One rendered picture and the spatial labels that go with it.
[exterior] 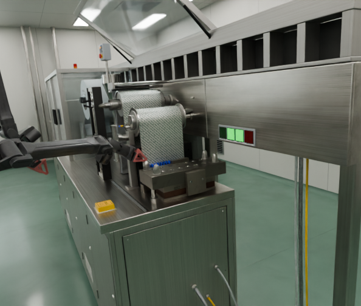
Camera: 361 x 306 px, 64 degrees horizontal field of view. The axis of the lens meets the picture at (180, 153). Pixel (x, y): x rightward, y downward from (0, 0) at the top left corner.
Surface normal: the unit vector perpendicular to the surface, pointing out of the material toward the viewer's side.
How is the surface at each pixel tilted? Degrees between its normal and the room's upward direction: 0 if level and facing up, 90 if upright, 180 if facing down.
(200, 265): 90
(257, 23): 90
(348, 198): 90
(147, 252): 90
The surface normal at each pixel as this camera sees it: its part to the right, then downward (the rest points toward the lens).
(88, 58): 0.47, 0.16
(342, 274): -0.88, 0.16
